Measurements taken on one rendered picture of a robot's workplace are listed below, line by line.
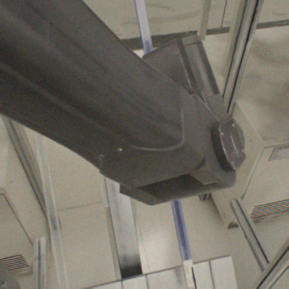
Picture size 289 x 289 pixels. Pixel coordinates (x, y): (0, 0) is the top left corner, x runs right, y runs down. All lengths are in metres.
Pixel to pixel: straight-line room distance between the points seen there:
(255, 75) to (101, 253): 0.96
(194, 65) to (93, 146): 0.16
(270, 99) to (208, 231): 0.66
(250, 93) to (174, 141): 1.02
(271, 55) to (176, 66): 1.16
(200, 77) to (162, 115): 0.13
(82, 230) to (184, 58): 1.28
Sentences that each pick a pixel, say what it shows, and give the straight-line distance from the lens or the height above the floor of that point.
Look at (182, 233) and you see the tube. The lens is 0.49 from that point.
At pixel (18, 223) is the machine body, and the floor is 0.43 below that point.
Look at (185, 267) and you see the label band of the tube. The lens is 0.51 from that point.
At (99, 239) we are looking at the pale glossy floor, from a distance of 1.47.
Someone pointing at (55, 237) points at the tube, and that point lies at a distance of 0.53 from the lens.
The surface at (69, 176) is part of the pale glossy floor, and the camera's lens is 1.69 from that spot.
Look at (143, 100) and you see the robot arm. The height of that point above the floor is 1.21.
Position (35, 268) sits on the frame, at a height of 0.32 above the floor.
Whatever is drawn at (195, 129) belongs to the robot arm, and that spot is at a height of 1.18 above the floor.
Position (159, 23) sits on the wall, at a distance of 2.55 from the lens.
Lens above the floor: 1.31
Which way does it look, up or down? 48 degrees down
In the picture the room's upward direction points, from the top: straight up
